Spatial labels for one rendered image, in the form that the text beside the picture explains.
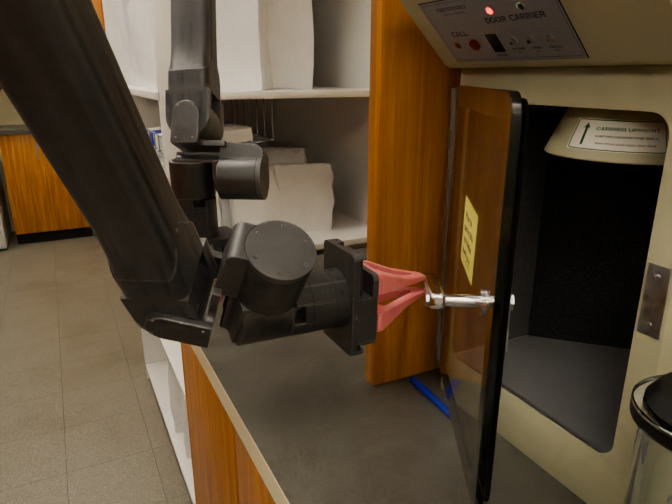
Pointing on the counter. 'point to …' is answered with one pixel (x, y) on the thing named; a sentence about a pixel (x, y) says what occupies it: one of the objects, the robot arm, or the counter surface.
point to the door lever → (434, 297)
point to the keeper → (654, 300)
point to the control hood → (604, 20)
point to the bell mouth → (611, 136)
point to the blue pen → (430, 396)
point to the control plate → (492, 24)
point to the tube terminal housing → (606, 97)
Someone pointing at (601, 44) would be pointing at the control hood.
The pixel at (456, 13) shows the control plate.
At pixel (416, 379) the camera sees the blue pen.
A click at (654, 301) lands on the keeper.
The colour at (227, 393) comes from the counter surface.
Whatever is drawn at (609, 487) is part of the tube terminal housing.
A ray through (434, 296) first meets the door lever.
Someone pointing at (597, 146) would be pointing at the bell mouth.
